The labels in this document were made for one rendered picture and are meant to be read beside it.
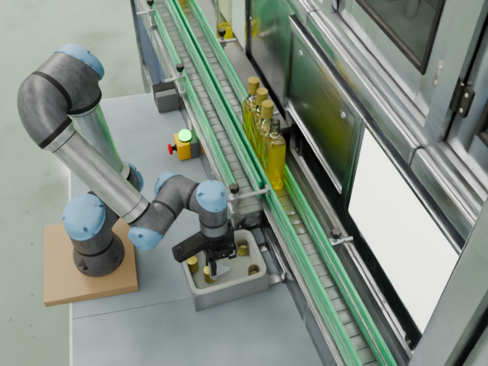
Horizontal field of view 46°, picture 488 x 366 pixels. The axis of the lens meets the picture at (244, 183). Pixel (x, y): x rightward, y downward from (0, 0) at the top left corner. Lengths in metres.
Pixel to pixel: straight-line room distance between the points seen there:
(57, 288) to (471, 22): 1.30
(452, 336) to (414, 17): 0.80
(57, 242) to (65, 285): 0.16
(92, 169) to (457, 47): 0.81
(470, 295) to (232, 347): 1.19
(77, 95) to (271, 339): 0.83
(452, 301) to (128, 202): 0.98
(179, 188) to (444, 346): 1.00
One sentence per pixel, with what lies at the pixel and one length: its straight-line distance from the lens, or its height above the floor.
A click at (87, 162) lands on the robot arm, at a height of 1.28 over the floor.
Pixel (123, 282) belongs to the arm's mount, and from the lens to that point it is 1.75.
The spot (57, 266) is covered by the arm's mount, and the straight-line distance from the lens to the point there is 1.83.
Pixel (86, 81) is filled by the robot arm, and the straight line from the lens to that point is 1.42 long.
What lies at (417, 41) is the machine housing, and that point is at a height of 1.56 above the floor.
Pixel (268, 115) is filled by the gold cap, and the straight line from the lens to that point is 1.67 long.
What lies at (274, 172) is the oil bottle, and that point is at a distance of 1.74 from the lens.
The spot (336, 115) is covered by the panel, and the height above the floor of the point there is 1.22.
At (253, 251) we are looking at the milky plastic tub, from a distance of 1.73.
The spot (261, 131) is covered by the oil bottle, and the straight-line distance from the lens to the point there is 1.70.
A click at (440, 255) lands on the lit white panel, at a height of 1.25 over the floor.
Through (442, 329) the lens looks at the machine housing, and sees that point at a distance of 0.58.
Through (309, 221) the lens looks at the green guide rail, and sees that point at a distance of 1.68.
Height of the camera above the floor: 2.23
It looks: 48 degrees down
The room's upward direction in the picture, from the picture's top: straight up
